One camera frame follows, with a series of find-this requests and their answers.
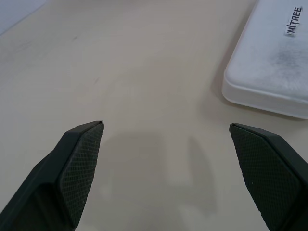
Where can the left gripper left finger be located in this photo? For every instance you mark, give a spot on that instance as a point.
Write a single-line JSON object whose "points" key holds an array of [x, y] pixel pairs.
{"points": [[57, 173]]}

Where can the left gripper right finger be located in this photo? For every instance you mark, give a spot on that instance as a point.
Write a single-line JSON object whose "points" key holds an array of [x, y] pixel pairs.
{"points": [[272, 173]]}

